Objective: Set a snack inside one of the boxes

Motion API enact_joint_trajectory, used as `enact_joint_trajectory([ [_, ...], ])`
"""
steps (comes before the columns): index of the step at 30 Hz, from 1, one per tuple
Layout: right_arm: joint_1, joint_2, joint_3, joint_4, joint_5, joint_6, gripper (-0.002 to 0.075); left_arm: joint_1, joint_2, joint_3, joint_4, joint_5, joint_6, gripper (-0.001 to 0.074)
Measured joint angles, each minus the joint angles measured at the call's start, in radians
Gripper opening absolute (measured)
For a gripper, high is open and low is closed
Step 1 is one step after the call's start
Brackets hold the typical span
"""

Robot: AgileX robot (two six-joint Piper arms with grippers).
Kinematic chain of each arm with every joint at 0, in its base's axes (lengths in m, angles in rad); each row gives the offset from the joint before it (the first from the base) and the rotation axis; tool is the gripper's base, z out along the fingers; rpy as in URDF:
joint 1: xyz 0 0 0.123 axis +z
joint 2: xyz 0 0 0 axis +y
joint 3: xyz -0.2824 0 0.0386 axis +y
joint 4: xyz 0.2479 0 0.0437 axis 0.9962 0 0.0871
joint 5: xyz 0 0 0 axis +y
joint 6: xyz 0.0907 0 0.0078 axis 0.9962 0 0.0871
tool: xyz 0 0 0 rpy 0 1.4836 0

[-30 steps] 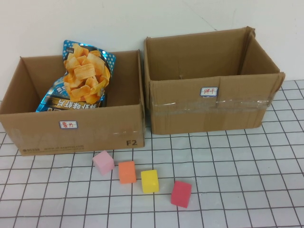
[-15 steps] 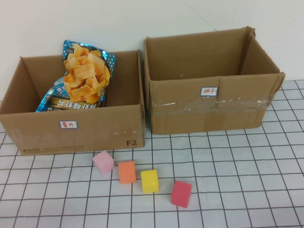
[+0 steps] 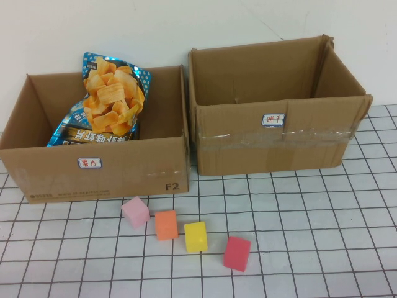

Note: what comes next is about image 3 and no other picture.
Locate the blue chips bag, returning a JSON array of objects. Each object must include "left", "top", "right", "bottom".
[{"left": 47, "top": 52, "right": 153, "bottom": 147}]

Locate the cardboard box marked F2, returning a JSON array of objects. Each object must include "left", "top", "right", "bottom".
[{"left": 0, "top": 64, "right": 190, "bottom": 205}]

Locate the orange foam cube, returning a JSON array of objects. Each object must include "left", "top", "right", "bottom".
[{"left": 154, "top": 210, "right": 180, "bottom": 242}]

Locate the yellow foam cube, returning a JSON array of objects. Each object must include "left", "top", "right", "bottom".
[{"left": 184, "top": 221, "right": 209, "bottom": 253}]

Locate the pink foam cube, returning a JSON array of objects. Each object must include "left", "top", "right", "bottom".
[{"left": 120, "top": 196, "right": 151, "bottom": 230}]

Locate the taped cardboard box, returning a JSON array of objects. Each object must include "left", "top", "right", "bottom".
[{"left": 188, "top": 34, "right": 374, "bottom": 177}]

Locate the red foam cube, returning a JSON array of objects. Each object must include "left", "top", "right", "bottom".
[{"left": 223, "top": 235, "right": 251, "bottom": 273}]

